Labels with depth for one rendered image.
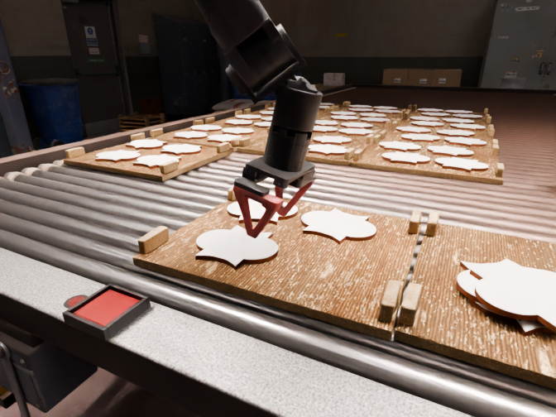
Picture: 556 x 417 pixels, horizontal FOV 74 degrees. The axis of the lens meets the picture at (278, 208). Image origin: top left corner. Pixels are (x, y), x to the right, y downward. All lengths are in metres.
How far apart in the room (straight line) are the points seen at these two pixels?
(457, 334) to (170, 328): 0.35
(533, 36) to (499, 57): 0.47
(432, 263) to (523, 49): 6.45
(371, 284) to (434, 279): 0.10
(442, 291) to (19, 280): 0.63
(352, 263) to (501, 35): 6.49
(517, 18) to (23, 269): 6.81
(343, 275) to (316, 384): 0.19
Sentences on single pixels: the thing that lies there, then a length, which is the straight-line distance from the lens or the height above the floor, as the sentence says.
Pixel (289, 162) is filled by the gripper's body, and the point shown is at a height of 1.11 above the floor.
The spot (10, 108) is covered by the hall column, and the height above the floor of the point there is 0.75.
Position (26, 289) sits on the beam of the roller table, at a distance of 0.68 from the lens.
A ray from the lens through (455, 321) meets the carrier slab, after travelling 0.52.
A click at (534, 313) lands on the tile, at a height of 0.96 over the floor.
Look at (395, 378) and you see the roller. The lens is 0.46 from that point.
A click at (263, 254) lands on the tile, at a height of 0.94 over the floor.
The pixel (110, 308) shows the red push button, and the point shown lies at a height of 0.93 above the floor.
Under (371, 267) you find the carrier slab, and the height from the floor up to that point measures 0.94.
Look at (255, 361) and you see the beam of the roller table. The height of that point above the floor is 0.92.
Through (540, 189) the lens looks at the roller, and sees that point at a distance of 1.19.
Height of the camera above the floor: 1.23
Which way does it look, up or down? 22 degrees down
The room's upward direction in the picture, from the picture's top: straight up
